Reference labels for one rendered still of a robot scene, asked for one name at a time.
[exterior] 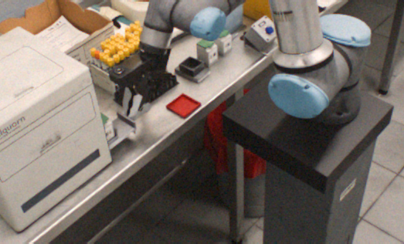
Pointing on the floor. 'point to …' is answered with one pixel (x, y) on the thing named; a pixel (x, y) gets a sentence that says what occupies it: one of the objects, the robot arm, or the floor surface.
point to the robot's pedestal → (314, 206)
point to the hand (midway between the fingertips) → (127, 119)
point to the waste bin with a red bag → (212, 130)
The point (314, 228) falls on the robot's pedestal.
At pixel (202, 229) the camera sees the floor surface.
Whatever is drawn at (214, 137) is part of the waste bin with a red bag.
